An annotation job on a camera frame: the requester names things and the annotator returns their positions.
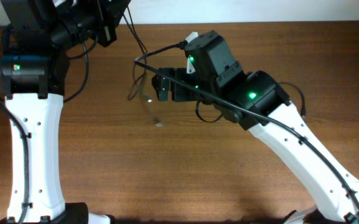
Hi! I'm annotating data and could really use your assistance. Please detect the thick black USB cable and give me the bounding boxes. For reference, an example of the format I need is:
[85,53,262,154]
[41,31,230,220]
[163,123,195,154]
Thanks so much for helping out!
[121,6,164,128]

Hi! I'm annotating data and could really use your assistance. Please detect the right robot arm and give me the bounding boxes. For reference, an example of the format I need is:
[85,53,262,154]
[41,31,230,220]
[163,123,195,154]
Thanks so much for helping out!
[153,31,359,223]

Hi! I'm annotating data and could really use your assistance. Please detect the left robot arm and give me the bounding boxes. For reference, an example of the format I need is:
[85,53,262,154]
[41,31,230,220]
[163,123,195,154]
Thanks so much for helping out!
[0,0,128,224]

